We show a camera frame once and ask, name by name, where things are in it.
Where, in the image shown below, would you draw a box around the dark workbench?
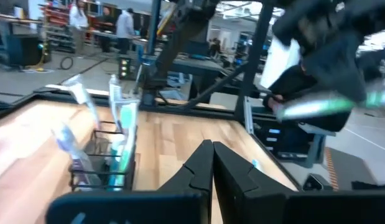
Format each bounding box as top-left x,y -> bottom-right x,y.
167,55 -> 233,105

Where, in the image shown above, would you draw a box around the white toothbrush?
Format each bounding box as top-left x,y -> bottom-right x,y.
63,74 -> 101,130

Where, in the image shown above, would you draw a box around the black control box blue lights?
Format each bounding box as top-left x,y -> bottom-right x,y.
253,118 -> 307,161

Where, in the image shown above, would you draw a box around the black wire caddy basket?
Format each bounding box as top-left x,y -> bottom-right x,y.
68,119 -> 137,192

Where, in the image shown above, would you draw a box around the black aluminium table frame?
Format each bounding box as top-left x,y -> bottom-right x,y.
0,0 -> 305,191

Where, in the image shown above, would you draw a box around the black box with lights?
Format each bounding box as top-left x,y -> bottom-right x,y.
117,55 -> 132,80

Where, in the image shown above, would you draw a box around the green toothbrush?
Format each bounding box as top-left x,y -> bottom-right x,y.
275,89 -> 385,121
108,74 -> 140,187

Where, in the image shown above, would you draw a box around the silver frame bracket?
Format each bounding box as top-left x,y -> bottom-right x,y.
243,95 -> 254,135

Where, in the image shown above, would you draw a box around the black foot bracket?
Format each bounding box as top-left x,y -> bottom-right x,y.
302,173 -> 333,191

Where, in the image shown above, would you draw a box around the grey seat stand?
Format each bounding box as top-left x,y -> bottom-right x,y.
296,124 -> 336,169

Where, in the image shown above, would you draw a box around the red storage shelf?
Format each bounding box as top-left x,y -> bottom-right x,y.
39,1 -> 77,52

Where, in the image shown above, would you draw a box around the black coiled cable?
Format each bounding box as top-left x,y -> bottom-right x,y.
59,55 -> 74,71

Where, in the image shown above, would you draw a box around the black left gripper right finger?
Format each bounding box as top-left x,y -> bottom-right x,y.
213,141 -> 385,224

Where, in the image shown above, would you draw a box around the purple toothbrush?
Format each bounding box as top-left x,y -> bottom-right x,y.
50,123 -> 101,187

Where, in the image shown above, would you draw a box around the black cabinet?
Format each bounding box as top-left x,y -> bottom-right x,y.
5,32 -> 52,67

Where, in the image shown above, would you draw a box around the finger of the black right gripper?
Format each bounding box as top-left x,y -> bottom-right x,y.
303,34 -> 367,102

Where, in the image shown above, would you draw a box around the person's hand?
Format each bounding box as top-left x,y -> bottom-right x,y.
266,95 -> 285,113

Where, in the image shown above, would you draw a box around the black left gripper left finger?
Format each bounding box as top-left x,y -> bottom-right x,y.
45,139 -> 214,224

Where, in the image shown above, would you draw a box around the blue post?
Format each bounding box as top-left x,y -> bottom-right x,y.
146,0 -> 162,57

